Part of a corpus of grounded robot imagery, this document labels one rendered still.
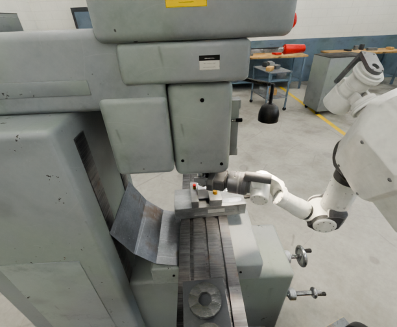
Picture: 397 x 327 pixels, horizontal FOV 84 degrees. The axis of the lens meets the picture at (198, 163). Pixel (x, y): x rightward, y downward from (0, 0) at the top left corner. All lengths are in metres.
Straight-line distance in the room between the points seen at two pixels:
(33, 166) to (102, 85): 0.28
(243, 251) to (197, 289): 0.46
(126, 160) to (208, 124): 0.28
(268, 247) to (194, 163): 0.73
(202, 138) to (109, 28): 0.37
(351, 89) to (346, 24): 7.88
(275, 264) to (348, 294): 1.06
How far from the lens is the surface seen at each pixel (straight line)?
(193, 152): 0.72
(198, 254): 0.99
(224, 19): 0.59
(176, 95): 0.64
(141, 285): 1.22
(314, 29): 8.05
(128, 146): 0.71
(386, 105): 0.49
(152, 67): 0.61
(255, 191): 0.81
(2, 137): 0.71
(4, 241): 1.01
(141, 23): 0.60
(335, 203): 0.89
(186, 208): 1.07
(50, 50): 0.70
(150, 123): 0.66
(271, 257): 1.27
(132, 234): 1.03
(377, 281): 2.41
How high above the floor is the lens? 1.77
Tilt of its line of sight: 33 degrees down
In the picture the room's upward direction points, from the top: 2 degrees counter-clockwise
